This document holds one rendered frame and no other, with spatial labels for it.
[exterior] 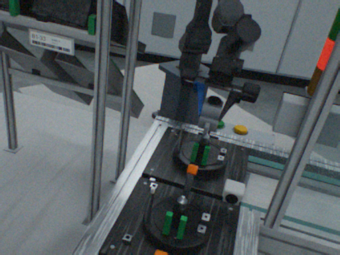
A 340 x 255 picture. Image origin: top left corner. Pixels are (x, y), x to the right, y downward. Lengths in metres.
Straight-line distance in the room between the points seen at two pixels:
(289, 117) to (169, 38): 3.27
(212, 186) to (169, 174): 0.11
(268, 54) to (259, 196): 3.12
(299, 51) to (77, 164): 3.26
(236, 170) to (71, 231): 0.43
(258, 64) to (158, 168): 3.22
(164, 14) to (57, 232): 3.20
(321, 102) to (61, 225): 0.61
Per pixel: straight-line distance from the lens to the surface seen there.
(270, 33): 4.00
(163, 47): 4.01
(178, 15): 3.91
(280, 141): 1.40
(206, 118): 0.90
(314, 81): 0.74
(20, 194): 1.02
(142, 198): 0.85
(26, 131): 1.25
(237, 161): 1.03
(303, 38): 4.07
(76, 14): 0.76
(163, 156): 0.98
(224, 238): 0.81
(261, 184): 1.07
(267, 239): 0.91
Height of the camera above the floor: 1.54
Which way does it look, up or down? 33 degrees down
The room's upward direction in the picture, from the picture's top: 9 degrees clockwise
